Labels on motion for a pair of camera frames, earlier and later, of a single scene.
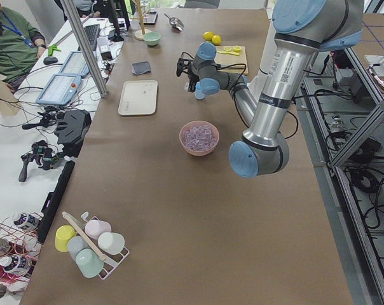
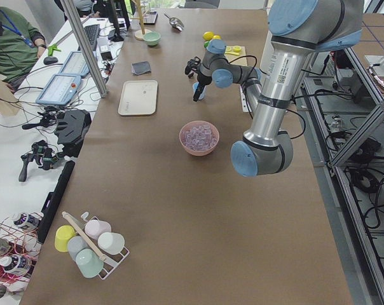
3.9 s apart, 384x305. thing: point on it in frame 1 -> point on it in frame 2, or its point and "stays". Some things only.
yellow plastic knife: [232, 53] stays
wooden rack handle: [100, 255] stays
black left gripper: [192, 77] -> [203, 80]
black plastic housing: [71, 129] stays
